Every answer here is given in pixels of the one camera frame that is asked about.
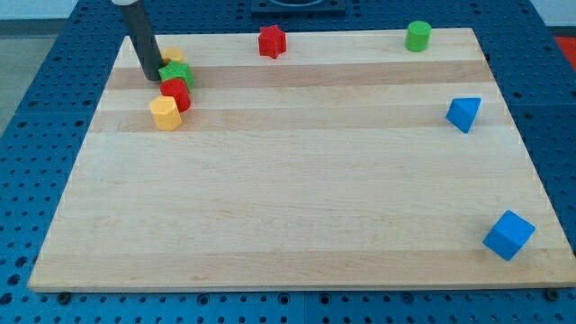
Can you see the red cylinder block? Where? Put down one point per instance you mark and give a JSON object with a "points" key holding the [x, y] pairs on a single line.
{"points": [[177, 88]]}

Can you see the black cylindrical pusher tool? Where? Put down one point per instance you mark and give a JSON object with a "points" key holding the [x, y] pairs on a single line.
{"points": [[142, 36]]}

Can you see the wooden board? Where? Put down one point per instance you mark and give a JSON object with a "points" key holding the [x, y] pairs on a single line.
{"points": [[331, 167]]}

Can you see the yellow hexagon block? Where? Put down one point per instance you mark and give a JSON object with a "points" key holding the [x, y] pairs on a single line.
{"points": [[165, 113]]}

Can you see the blue cube block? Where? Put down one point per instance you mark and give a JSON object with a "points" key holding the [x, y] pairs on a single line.
{"points": [[508, 235]]}

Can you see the green cylinder block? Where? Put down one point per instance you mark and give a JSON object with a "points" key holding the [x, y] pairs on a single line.
{"points": [[417, 37]]}

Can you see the red star block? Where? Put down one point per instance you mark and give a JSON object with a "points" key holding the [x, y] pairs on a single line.
{"points": [[272, 41]]}

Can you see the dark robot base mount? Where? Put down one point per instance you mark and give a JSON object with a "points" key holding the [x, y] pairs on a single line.
{"points": [[265, 7]]}

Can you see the yellow heart block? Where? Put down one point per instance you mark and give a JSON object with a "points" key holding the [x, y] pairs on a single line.
{"points": [[172, 54]]}

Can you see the blue triangle block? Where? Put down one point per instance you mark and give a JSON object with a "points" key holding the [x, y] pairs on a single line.
{"points": [[462, 112]]}

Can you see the green star block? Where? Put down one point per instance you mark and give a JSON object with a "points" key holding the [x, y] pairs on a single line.
{"points": [[178, 70]]}

